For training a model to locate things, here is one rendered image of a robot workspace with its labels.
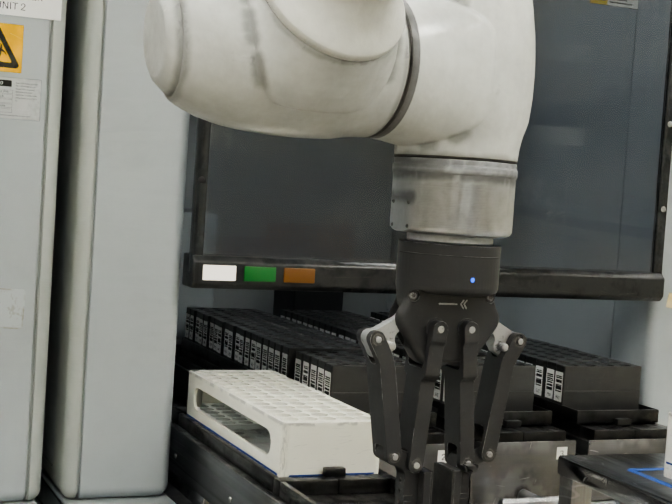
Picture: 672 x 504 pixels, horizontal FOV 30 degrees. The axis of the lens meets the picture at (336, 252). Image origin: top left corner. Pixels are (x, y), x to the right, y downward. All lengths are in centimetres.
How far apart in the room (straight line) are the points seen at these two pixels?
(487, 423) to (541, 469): 52
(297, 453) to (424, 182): 35
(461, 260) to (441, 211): 4
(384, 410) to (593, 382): 69
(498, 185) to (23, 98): 57
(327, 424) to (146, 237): 31
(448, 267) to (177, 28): 26
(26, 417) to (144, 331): 15
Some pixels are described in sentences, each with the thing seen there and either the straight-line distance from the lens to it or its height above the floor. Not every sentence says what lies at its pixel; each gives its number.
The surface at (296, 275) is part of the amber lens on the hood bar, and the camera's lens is 135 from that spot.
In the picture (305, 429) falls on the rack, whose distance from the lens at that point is 113.
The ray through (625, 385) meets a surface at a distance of 159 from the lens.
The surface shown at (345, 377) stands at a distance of 140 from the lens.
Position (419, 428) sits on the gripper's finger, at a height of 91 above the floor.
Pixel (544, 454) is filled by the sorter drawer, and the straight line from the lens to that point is 145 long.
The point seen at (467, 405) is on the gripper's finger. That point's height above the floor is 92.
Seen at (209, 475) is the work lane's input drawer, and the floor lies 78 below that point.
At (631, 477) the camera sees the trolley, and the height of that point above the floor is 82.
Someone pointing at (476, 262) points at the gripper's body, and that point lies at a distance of 89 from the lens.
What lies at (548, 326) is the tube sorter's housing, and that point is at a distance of 181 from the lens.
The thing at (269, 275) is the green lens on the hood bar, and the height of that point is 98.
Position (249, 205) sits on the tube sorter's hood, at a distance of 134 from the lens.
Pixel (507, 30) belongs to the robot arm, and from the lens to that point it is 88.
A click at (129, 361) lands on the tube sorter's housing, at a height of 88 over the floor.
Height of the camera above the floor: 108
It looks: 3 degrees down
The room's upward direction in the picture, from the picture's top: 4 degrees clockwise
